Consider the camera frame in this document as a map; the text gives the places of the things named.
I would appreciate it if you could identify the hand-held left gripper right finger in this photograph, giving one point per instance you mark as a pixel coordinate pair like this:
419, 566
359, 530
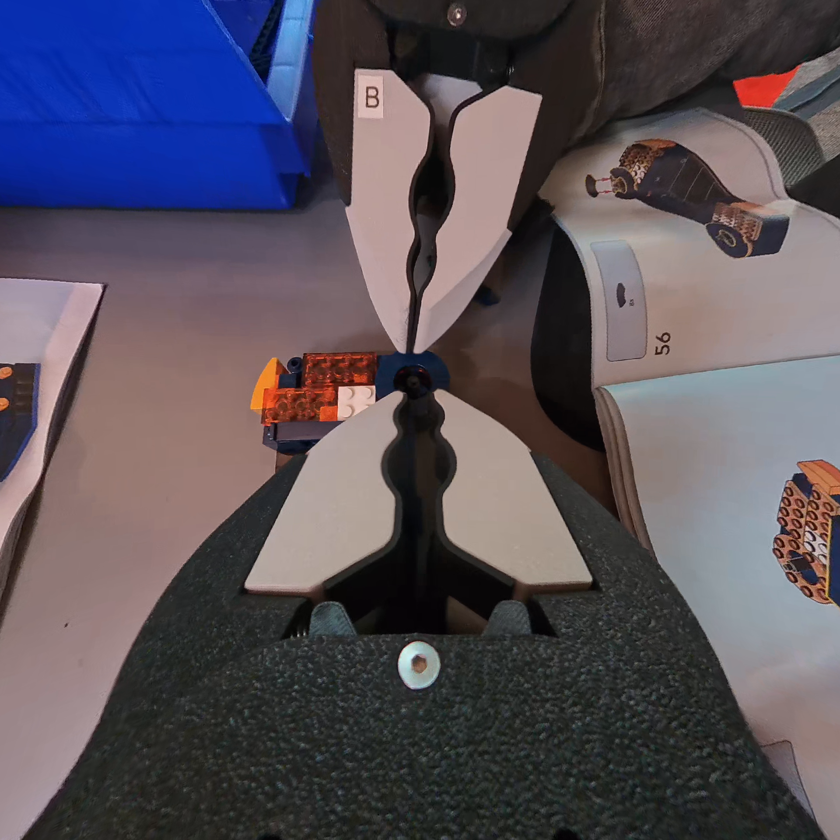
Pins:
505, 505

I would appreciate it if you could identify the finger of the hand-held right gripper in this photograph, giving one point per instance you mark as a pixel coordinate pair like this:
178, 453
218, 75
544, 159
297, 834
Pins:
384, 197
485, 184

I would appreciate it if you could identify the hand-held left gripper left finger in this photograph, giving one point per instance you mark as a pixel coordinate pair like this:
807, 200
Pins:
328, 512

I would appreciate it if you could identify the blue and orange brick model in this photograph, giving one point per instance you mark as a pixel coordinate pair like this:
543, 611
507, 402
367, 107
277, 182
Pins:
328, 374

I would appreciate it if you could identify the person's right forearm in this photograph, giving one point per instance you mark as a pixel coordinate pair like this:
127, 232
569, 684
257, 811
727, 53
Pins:
689, 59

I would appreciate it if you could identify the black round disc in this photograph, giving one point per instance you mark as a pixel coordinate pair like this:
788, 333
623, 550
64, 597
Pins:
564, 367

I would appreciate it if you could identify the open instruction booklet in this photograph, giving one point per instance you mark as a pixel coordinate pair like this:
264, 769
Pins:
695, 295

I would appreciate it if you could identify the grey mesh chair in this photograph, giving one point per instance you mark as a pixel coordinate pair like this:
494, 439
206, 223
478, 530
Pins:
787, 144

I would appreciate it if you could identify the blue plastic bin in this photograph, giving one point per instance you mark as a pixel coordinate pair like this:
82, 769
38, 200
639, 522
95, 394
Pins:
131, 98

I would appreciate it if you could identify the closed booklet, purple arcade picture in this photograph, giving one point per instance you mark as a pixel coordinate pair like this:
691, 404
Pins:
59, 315

